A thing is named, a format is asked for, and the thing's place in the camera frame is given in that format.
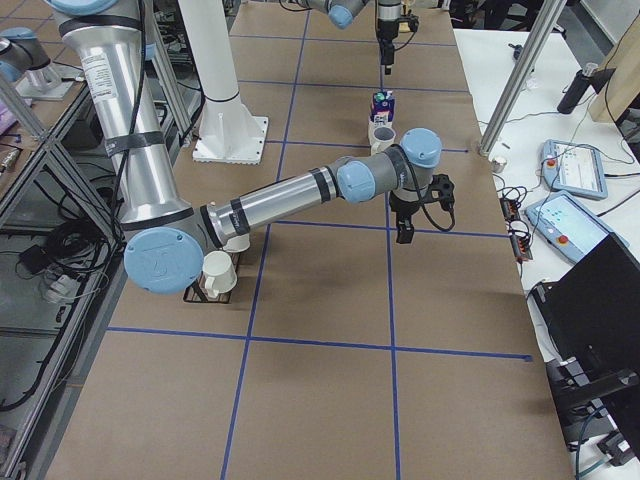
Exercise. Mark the teach pendant near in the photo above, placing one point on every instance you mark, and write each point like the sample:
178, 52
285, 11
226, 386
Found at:
567, 224

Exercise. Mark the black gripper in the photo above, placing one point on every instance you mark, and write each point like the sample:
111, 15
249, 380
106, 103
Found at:
386, 31
403, 206

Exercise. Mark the white mug with handle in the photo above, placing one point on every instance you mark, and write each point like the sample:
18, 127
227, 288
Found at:
219, 273

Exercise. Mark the blue milk carton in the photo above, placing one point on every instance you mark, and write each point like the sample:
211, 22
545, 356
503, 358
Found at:
382, 108

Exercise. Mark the teach pendant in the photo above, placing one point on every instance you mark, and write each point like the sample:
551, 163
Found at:
567, 224
575, 168

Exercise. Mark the black bottle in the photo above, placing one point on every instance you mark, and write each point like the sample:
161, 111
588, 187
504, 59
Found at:
577, 88

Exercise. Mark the black laptop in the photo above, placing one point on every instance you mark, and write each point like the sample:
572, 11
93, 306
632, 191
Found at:
592, 315

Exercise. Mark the white ribbed cup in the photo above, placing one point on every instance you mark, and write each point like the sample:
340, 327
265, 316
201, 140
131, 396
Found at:
380, 138
237, 244

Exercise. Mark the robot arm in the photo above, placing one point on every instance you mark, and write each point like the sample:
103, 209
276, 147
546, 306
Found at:
342, 13
176, 218

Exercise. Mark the teach pendant far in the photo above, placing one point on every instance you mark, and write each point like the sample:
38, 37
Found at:
575, 168

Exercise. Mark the black power strip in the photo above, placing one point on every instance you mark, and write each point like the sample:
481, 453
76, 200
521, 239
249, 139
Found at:
517, 229

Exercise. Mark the black wire cup rack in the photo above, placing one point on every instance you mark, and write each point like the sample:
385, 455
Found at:
195, 292

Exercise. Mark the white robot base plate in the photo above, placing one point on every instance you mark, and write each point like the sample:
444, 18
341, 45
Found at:
228, 132

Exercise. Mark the black box under table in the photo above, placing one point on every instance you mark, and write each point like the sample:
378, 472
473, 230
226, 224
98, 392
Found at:
85, 132

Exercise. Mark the white ribbed cup on rack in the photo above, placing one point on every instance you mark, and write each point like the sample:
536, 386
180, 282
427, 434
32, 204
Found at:
237, 244

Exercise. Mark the aluminium frame post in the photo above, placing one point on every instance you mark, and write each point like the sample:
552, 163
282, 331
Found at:
541, 29

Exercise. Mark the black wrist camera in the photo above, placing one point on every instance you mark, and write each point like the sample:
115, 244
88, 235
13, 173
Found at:
441, 190
408, 23

